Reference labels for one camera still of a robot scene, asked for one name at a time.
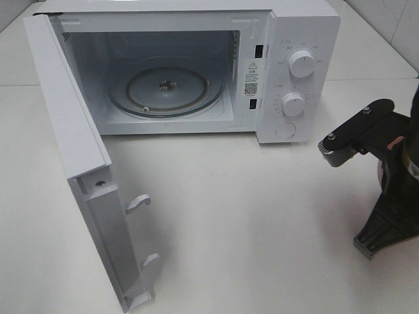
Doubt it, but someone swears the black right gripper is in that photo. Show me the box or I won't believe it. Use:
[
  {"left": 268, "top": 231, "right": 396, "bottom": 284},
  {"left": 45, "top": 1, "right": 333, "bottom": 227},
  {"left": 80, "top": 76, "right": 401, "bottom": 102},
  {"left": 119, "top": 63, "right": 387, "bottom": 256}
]
[{"left": 324, "top": 99, "right": 418, "bottom": 260}]

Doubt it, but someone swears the round white door button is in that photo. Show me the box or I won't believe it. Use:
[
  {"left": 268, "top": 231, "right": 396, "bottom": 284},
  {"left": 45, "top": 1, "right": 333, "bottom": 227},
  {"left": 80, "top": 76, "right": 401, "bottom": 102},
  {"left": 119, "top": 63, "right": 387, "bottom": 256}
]
[{"left": 276, "top": 122, "right": 297, "bottom": 141}]

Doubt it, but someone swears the white microwave door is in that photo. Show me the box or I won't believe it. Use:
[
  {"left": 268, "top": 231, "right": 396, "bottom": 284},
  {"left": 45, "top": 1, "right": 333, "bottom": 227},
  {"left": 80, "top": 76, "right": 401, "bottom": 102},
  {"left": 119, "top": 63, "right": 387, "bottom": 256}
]
[{"left": 24, "top": 14, "right": 160, "bottom": 313}]

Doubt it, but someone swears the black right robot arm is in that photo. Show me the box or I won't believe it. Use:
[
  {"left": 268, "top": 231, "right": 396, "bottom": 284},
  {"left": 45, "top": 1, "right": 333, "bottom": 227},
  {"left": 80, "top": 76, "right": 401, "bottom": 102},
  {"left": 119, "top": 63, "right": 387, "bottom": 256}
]
[{"left": 318, "top": 96, "right": 418, "bottom": 259}]

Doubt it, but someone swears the lower white timer knob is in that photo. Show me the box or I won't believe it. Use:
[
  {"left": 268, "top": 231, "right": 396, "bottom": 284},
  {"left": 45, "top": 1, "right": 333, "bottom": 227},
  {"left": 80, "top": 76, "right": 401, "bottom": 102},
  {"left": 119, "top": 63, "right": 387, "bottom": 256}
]
[{"left": 281, "top": 92, "right": 306, "bottom": 117}]

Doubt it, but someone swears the upper white power knob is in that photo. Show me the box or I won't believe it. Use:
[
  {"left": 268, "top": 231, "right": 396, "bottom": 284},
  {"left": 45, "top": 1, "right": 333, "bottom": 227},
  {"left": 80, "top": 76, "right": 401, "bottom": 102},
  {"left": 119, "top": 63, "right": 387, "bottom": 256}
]
[{"left": 287, "top": 49, "right": 315, "bottom": 79}]

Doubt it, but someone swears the white microwave oven body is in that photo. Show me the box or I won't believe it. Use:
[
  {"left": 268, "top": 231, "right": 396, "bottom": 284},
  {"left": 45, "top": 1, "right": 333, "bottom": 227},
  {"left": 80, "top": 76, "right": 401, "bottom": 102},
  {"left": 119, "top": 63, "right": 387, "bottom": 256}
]
[{"left": 32, "top": 1, "right": 340, "bottom": 143}]

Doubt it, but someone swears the glass microwave turntable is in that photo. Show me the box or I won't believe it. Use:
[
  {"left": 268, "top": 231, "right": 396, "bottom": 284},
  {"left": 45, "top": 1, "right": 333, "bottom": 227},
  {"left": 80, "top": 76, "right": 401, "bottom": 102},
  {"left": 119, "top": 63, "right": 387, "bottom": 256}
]
[{"left": 107, "top": 56, "right": 225, "bottom": 118}]

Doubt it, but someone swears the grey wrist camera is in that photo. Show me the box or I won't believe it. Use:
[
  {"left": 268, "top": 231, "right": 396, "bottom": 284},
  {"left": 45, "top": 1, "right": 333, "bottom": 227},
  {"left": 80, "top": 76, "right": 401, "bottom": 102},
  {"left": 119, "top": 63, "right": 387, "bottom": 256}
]
[{"left": 318, "top": 139, "right": 357, "bottom": 167}]

